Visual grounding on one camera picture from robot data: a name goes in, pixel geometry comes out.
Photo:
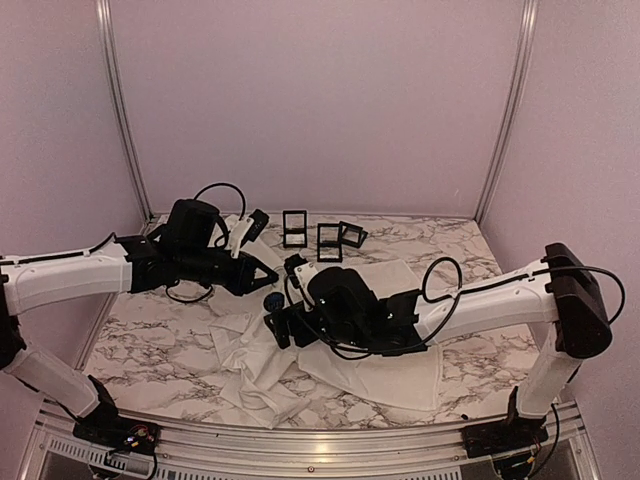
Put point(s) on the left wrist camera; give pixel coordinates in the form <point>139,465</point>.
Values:
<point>246,229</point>

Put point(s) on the left aluminium corner post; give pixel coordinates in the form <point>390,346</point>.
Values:
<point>116,92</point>

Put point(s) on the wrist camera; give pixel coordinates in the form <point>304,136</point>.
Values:
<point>301,272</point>
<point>246,229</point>

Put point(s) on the blue round brooch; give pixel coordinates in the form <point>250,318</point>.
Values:
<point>274,301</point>

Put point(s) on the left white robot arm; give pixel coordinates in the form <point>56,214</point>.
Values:
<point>31,282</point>

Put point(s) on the aluminium front rail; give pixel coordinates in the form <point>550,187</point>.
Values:
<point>197,450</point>

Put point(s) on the black display frame middle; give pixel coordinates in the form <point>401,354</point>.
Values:
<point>329,245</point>

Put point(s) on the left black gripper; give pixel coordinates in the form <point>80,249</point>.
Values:
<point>238,275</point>

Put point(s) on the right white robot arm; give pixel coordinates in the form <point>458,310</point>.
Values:
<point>557,290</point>

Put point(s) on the aluminium corner post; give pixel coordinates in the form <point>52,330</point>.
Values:
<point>523,52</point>
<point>116,92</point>

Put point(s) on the black display frame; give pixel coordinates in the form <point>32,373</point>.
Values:
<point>295,224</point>
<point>352,235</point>
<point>329,245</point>

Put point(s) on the black display frame left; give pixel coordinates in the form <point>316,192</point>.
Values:
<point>295,224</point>

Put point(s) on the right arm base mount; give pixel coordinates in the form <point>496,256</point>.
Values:
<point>511,433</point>

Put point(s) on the white button shirt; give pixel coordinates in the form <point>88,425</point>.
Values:
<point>258,384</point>

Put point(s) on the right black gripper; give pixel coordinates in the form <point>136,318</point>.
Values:
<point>280,329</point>

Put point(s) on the black display frame right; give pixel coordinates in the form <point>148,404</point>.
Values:
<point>352,235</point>

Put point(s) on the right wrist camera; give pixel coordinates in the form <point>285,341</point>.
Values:
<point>301,272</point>

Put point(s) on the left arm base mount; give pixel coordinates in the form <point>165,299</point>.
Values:
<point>107,427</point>

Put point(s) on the right aluminium corner post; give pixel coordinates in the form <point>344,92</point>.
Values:
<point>523,52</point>

